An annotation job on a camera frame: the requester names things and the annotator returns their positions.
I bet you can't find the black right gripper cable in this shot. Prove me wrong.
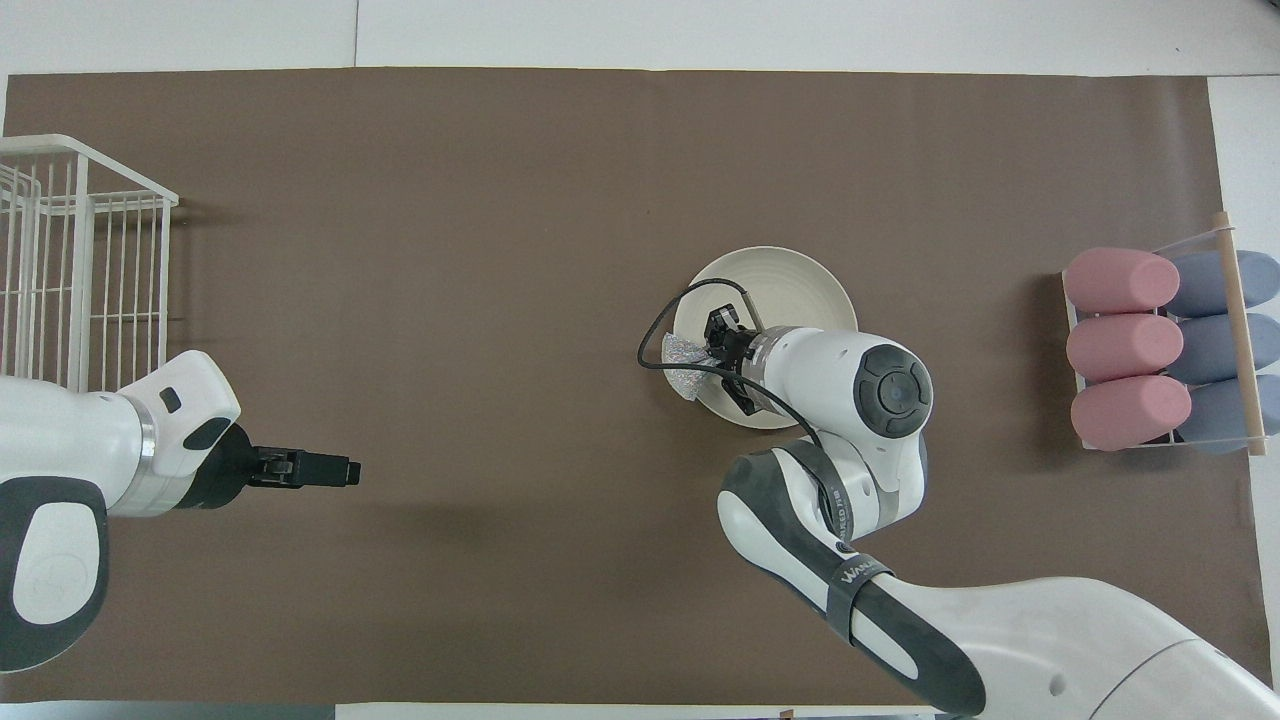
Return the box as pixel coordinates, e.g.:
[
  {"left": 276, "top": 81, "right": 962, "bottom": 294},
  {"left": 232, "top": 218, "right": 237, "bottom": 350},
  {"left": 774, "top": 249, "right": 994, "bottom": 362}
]
[{"left": 637, "top": 278, "right": 831, "bottom": 451}]

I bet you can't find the silver foil pouch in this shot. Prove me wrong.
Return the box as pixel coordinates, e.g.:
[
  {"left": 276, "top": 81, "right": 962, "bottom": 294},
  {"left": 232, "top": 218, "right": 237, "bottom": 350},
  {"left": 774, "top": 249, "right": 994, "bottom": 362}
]
[{"left": 662, "top": 335, "right": 717, "bottom": 401}]

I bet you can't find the wire cup rack wooden handle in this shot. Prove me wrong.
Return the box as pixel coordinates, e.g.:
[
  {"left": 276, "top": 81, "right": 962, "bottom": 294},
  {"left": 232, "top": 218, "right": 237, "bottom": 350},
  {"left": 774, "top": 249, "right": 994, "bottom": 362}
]
[{"left": 1060, "top": 211, "right": 1269, "bottom": 458}]

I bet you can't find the blue plastic cup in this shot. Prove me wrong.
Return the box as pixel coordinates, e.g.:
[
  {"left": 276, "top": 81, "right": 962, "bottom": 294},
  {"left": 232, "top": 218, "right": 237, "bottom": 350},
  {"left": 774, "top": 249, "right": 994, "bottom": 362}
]
[
  {"left": 1180, "top": 375, "right": 1280, "bottom": 456},
  {"left": 1168, "top": 313, "right": 1280, "bottom": 386},
  {"left": 1168, "top": 250, "right": 1280, "bottom": 319}
]

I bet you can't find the brown table mat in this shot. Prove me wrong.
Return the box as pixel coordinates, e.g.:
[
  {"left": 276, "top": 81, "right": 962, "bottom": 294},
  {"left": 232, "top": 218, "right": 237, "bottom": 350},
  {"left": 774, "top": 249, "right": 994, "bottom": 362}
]
[{"left": 0, "top": 68, "right": 1266, "bottom": 706}]

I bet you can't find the cream round plate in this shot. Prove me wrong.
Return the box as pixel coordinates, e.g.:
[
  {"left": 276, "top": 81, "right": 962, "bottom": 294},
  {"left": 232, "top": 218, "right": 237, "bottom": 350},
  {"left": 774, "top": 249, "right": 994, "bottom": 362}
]
[{"left": 673, "top": 246, "right": 860, "bottom": 431}]

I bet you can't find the pink plastic cup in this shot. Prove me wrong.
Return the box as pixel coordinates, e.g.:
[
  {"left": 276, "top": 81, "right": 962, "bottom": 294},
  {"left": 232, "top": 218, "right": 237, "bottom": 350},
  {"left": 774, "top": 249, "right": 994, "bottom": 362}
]
[
  {"left": 1066, "top": 313, "right": 1185, "bottom": 384},
  {"left": 1063, "top": 248, "right": 1181, "bottom": 314},
  {"left": 1070, "top": 375, "right": 1193, "bottom": 452}
]

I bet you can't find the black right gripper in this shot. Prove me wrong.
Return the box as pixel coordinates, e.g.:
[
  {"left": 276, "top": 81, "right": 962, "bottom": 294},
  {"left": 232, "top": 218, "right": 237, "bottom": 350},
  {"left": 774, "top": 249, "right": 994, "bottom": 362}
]
[{"left": 706, "top": 305, "right": 766, "bottom": 416}]

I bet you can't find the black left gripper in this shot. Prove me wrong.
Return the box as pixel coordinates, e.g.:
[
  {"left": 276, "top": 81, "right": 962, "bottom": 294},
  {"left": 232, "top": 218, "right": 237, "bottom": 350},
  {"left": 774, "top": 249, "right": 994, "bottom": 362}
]
[{"left": 188, "top": 424, "right": 362, "bottom": 511}]

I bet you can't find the white wire dish rack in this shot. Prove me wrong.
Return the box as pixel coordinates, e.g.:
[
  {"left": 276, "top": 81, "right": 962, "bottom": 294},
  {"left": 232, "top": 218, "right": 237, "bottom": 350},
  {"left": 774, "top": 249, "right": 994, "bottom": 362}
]
[{"left": 0, "top": 134, "right": 179, "bottom": 393}]

